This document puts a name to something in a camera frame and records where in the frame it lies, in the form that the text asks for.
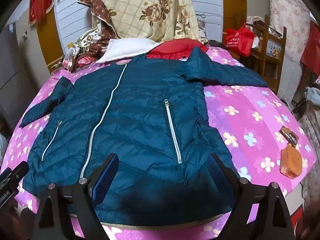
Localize clear plastic bag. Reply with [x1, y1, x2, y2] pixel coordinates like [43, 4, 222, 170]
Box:
[62, 42, 83, 69]

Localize orange snack packet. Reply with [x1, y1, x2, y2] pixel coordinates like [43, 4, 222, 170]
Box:
[279, 144, 303, 179]

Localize red fringed banner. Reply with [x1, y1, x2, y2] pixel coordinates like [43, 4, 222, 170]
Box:
[29, 0, 59, 26]

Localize pink floral bedsheet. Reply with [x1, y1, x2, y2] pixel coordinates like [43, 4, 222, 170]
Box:
[0, 44, 317, 240]

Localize pink floral lace curtain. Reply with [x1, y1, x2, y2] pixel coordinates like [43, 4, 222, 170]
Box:
[269, 0, 313, 63]

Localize teal quilted jacket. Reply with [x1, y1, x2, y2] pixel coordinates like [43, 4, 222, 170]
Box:
[19, 46, 269, 227]

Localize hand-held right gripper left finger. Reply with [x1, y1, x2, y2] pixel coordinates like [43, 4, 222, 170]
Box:
[32, 153, 120, 240]

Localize brown snack wrapper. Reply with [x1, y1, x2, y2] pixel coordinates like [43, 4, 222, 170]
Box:
[279, 126, 300, 147]

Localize red hanging cloth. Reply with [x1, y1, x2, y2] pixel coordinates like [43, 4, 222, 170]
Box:
[300, 20, 320, 75]

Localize white pillow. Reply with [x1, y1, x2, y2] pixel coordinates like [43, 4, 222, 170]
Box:
[95, 39, 163, 64]

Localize wooden shelf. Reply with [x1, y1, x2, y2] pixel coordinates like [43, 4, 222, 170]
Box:
[246, 15, 288, 93]

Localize shiny red packet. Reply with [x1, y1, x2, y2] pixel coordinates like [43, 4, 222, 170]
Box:
[75, 56, 97, 68]

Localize cream floral quilt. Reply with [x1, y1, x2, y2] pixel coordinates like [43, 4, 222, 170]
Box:
[91, 0, 200, 43]

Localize grey wardrobe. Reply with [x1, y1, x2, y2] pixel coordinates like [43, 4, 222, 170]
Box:
[0, 62, 48, 130]

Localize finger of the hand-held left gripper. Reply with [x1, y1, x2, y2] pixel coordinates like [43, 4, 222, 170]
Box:
[9, 161, 29, 182]

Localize red shopping bag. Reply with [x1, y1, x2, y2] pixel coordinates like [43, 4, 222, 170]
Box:
[225, 23, 255, 57]

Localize brown patterned quilt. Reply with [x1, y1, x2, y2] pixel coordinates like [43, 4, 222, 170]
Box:
[67, 0, 118, 73]

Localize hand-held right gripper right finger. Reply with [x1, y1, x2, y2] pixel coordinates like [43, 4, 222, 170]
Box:
[207, 153, 297, 240]

